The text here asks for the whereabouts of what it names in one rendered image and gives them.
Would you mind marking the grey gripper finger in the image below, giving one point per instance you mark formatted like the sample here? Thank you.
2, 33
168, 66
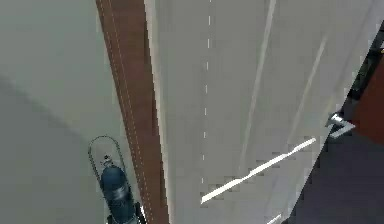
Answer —
120, 156
90, 156

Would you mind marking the brown wooden door frame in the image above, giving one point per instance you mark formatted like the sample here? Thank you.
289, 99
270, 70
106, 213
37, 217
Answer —
133, 83

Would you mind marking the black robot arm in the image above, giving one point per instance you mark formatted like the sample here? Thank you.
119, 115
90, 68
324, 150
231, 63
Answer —
141, 215

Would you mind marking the pale grey room door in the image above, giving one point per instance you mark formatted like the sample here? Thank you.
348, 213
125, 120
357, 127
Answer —
226, 100

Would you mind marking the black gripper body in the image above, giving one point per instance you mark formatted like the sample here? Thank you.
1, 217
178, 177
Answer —
116, 193

